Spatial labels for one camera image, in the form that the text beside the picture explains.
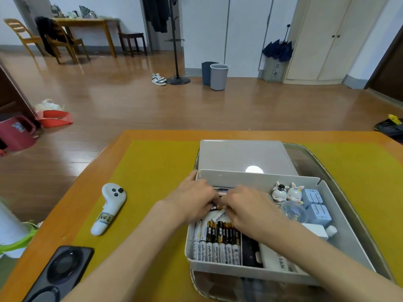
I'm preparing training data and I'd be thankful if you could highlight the person's left hand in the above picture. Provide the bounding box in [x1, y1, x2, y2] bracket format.
[163, 170, 220, 226]

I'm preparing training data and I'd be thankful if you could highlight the person's right hand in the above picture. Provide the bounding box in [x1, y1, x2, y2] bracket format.
[221, 185, 285, 243]

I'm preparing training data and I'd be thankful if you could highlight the white figurine black hat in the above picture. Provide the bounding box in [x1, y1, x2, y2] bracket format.
[271, 181, 290, 203]

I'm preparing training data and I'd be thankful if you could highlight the white storage box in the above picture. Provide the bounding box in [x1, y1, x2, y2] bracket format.
[185, 169, 377, 286]

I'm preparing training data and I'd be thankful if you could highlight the black WiFi device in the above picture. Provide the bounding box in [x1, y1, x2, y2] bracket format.
[241, 234, 264, 268]

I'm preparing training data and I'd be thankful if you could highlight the clear round clip container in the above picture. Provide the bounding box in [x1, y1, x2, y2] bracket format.
[282, 200, 309, 224]

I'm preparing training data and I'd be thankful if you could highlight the white bunny figurine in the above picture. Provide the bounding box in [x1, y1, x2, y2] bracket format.
[286, 182, 305, 205]

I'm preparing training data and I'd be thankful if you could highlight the pile of small batteries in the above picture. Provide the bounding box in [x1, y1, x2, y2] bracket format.
[192, 203, 242, 266]

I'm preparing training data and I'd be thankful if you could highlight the white camera device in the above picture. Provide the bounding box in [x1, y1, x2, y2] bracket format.
[259, 243, 289, 273]

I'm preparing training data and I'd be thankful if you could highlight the white box lid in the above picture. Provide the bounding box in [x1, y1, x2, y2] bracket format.
[198, 140, 299, 177]

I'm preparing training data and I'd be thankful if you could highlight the person's right forearm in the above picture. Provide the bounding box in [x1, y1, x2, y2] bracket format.
[261, 221, 403, 302]

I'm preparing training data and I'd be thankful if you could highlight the person's left forearm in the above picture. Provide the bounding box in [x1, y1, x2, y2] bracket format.
[61, 201, 189, 302]

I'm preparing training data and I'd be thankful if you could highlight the yellow table mat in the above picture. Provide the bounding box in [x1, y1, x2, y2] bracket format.
[72, 141, 403, 302]

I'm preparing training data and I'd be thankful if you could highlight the stainless steel tray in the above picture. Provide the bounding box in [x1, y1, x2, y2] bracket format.
[188, 142, 397, 302]

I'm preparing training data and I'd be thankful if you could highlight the white handheld controller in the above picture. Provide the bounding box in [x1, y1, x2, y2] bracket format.
[90, 182, 127, 236]

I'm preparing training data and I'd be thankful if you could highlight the black coat stand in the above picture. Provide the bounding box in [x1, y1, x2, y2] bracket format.
[163, 0, 191, 85]

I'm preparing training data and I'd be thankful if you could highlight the gray trash bin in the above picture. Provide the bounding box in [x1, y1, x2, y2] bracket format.
[210, 63, 230, 91]

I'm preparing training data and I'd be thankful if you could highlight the dark blue trash bin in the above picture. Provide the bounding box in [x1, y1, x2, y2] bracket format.
[201, 61, 220, 86]

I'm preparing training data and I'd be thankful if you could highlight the gray metal safe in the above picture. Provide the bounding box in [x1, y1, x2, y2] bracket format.
[263, 56, 285, 82]

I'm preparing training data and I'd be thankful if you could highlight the black smartphone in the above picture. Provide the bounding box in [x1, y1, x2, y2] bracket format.
[22, 245, 95, 302]

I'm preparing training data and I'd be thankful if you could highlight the red plastic bag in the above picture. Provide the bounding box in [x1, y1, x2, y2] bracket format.
[34, 99, 74, 129]

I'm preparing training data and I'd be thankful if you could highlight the black garbage bag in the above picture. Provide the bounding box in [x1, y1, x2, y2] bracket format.
[374, 115, 403, 139]

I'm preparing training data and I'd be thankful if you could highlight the navy folded umbrella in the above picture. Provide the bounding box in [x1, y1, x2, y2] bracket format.
[262, 24, 293, 62]

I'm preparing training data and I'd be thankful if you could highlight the white built-in wardrobe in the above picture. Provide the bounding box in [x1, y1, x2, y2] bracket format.
[181, 0, 300, 78]

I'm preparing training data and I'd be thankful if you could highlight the dark wooden stool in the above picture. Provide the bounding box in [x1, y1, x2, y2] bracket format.
[118, 32, 148, 57]

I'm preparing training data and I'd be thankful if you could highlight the green and white chair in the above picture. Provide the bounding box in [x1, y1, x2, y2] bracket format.
[0, 198, 43, 280]

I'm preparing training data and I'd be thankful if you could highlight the cream two-door cabinet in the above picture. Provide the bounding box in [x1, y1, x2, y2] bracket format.
[282, 0, 393, 85]

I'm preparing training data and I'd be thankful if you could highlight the maroon plastic bucket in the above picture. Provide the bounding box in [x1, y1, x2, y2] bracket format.
[0, 115, 38, 153]

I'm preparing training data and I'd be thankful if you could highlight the dark brown door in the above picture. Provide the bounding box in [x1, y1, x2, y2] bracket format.
[365, 31, 403, 103]

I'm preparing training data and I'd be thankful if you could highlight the dark hanging coat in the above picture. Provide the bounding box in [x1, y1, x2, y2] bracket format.
[141, 0, 172, 34]

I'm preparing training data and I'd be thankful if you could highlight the wooden side table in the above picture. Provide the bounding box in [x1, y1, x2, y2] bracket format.
[52, 17, 122, 59]

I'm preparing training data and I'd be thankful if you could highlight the dark wooden cabinet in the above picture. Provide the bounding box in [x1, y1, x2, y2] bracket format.
[0, 59, 40, 129]

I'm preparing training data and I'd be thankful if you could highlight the silver pot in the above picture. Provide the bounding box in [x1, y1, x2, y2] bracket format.
[79, 5, 97, 19]

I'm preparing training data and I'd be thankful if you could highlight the black jacket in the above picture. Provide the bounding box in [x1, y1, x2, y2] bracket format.
[34, 16, 75, 57]

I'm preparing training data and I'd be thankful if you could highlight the silver kettle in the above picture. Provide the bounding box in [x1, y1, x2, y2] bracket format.
[50, 4, 68, 18]

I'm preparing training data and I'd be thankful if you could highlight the light wooden chair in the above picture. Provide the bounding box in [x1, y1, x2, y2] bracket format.
[3, 18, 46, 57]

